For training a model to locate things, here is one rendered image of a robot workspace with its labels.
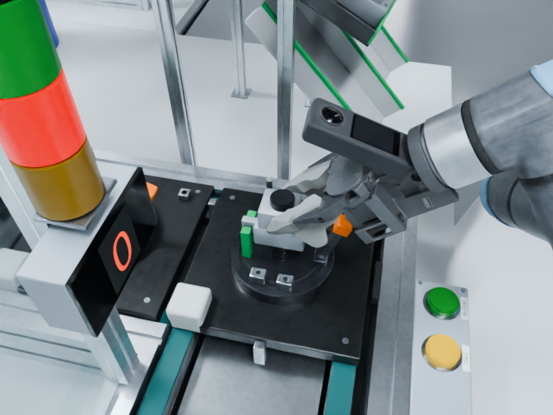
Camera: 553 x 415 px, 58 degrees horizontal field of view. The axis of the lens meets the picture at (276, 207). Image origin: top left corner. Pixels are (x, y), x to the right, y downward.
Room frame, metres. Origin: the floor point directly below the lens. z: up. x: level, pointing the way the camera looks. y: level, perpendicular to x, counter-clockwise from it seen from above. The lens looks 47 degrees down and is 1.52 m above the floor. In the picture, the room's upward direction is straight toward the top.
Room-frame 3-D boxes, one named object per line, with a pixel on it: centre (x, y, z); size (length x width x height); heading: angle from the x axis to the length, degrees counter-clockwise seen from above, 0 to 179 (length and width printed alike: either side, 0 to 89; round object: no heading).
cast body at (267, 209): (0.41, 0.00, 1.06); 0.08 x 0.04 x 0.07; 77
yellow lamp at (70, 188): (0.25, 0.15, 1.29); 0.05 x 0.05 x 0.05
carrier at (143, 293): (0.47, 0.24, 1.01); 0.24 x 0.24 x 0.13; 77
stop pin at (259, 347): (0.29, 0.02, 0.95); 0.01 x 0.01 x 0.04; 77
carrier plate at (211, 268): (0.41, -0.01, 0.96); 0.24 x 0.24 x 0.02; 77
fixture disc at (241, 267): (0.41, -0.01, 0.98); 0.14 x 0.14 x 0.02
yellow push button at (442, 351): (0.28, -0.20, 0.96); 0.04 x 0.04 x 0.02
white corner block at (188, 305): (0.34, 0.11, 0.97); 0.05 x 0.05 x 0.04; 77
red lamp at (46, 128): (0.25, 0.15, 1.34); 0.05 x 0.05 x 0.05
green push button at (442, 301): (0.35, -0.21, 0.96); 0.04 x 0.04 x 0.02
